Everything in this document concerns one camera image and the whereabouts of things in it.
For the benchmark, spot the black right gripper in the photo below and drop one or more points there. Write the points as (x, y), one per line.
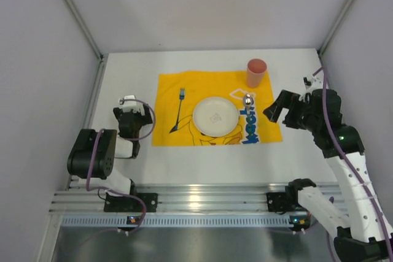
(290, 110)

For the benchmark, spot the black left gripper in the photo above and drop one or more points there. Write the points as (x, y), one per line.
(130, 115)

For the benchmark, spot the pink plastic cup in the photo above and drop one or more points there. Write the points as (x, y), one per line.
(256, 69)

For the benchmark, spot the yellow Pikachu placemat cloth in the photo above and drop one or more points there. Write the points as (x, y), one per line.
(252, 128)

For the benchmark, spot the cream bear plate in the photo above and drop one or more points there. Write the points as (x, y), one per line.
(215, 116)

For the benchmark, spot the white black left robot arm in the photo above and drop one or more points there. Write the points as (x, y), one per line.
(93, 156)

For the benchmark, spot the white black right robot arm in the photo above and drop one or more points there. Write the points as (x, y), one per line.
(363, 233)

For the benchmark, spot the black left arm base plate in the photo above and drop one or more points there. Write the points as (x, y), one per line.
(121, 204)

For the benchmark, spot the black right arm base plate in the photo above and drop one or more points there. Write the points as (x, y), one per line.
(279, 203)

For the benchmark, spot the white perforated cable duct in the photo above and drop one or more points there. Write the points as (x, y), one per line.
(179, 221)

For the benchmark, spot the aluminium frame rail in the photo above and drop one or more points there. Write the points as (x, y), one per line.
(178, 199)

